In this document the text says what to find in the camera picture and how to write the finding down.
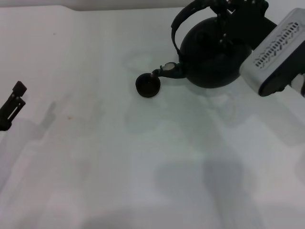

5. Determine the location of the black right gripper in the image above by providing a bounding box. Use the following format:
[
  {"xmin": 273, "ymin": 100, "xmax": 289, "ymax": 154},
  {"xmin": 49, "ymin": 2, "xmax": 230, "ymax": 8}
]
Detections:
[{"xmin": 209, "ymin": 0, "xmax": 278, "ymax": 51}]

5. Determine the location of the black round teapot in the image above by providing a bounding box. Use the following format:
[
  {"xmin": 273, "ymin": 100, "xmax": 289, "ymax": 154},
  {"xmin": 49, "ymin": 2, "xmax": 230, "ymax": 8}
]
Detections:
[{"xmin": 151, "ymin": 0, "xmax": 253, "ymax": 90}]

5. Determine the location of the small dark teacup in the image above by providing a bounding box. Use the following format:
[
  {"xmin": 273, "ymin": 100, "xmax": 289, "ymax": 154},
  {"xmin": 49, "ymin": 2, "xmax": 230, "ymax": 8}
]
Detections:
[{"xmin": 135, "ymin": 73, "xmax": 161, "ymax": 99}]

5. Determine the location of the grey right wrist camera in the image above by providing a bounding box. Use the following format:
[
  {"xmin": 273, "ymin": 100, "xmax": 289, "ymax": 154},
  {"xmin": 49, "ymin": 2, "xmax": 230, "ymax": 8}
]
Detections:
[{"xmin": 239, "ymin": 8, "xmax": 305, "ymax": 97}]

